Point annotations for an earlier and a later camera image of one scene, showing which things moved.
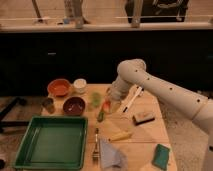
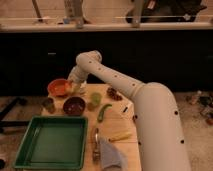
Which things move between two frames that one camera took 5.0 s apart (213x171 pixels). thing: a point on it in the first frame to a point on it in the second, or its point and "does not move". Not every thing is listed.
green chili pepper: (101, 116) does not move
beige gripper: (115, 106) to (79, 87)
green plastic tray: (53, 143) does not move
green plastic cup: (96, 98) does not move
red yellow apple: (107, 106) to (69, 87)
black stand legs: (5, 123) does not move
